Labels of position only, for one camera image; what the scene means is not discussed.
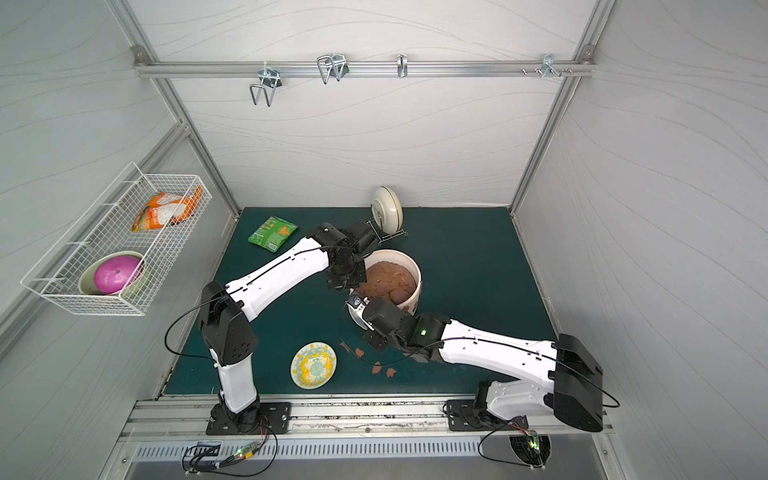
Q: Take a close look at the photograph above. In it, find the cream plate on rack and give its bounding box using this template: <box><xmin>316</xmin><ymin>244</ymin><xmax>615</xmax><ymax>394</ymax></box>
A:
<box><xmin>371</xmin><ymin>186</ymin><xmax>404</xmax><ymax>234</ymax></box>

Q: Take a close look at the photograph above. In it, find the metal double hook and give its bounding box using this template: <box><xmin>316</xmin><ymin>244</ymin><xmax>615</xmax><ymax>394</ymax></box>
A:
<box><xmin>249</xmin><ymin>64</ymin><xmax>282</xmax><ymax>107</ymax></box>
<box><xmin>316</xmin><ymin>53</ymin><xmax>350</xmax><ymax>84</ymax></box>

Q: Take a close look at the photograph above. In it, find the white ceramic pot with mud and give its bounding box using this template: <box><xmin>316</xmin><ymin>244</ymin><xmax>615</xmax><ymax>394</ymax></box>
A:
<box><xmin>350</xmin><ymin>249</ymin><xmax>422</xmax><ymax>331</ymax></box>

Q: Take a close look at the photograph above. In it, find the metal double hook left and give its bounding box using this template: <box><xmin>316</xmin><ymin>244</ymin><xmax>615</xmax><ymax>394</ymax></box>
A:
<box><xmin>249</xmin><ymin>64</ymin><xmax>282</xmax><ymax>107</ymax></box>

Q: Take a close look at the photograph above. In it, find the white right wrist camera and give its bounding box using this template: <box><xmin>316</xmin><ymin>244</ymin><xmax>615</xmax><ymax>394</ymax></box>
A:
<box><xmin>346</xmin><ymin>291</ymin><xmax>367</xmax><ymax>319</ymax></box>

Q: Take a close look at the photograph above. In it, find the aluminium top rail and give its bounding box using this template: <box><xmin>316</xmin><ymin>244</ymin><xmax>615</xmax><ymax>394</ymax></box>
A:
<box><xmin>135</xmin><ymin>58</ymin><xmax>597</xmax><ymax>80</ymax></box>

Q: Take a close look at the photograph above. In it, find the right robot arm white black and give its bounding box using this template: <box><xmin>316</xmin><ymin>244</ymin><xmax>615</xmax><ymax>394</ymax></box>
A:
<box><xmin>347</xmin><ymin>294</ymin><xmax>606</xmax><ymax>433</ymax></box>

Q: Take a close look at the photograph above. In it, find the right wiring with board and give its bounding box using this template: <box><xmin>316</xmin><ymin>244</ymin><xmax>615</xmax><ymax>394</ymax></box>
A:
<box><xmin>476</xmin><ymin>419</ymin><xmax>552</xmax><ymax>469</ymax></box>

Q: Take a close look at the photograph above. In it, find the metal double hook middle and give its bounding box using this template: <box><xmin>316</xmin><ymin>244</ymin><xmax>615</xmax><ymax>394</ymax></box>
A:
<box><xmin>316</xmin><ymin>53</ymin><xmax>350</xmax><ymax>84</ymax></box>

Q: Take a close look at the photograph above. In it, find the left wiring bundle with board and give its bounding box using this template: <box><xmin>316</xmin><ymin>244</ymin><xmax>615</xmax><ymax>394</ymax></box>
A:
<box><xmin>180</xmin><ymin>416</ymin><xmax>280</xmax><ymax>478</ymax></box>

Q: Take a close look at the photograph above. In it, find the aluminium rail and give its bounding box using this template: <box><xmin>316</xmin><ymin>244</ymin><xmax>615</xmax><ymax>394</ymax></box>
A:
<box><xmin>119</xmin><ymin>394</ymin><xmax>613</xmax><ymax>444</ymax></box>
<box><xmin>135</xmin><ymin>58</ymin><xmax>597</xmax><ymax>80</ymax></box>

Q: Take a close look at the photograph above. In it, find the orange white snack bag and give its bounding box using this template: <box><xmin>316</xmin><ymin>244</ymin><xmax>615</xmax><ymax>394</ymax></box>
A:
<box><xmin>131</xmin><ymin>186</ymin><xmax>204</xmax><ymax>233</ymax></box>

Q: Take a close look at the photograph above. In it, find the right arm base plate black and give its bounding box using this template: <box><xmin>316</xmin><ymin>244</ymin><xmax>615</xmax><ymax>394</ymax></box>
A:
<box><xmin>442</xmin><ymin>399</ymin><xmax>529</xmax><ymax>432</ymax></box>

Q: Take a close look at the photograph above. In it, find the yellow teal patterned bowl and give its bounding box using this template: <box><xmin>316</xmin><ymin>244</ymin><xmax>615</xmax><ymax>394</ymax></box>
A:
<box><xmin>290</xmin><ymin>342</ymin><xmax>337</xmax><ymax>390</ymax></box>

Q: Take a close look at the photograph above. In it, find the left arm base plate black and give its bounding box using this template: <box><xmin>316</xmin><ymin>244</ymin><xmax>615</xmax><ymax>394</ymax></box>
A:
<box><xmin>205</xmin><ymin>401</ymin><xmax>292</xmax><ymax>436</ymax></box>

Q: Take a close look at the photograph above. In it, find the black wire plate rack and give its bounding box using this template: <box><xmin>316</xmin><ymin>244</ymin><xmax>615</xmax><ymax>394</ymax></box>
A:
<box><xmin>367</xmin><ymin>218</ymin><xmax>408</xmax><ymax>243</ymax></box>

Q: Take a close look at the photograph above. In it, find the small metal hook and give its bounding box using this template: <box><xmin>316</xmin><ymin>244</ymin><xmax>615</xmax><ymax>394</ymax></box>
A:
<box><xmin>396</xmin><ymin>54</ymin><xmax>408</xmax><ymax>79</ymax></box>

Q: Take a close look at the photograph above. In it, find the green snack packet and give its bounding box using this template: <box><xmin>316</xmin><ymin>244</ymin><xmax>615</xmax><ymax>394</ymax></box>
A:
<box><xmin>248</xmin><ymin>216</ymin><xmax>297</xmax><ymax>253</ymax></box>

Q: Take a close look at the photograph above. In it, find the metal hook right end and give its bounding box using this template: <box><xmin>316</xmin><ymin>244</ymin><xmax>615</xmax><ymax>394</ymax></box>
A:
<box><xmin>520</xmin><ymin>54</ymin><xmax>573</xmax><ymax>78</ymax></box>

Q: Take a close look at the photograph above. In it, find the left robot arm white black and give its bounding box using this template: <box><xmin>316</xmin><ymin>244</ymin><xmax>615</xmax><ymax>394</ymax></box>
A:
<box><xmin>197</xmin><ymin>221</ymin><xmax>380</xmax><ymax>414</ymax></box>

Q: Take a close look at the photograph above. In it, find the white wire wall basket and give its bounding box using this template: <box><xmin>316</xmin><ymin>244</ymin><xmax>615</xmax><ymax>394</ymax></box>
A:
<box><xmin>21</xmin><ymin>163</ymin><xmax>212</xmax><ymax>316</ymax></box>

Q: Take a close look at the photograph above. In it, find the aluminium front rail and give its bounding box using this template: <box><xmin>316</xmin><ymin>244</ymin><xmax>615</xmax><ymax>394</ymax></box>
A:
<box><xmin>119</xmin><ymin>394</ymin><xmax>613</xmax><ymax>444</ymax></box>

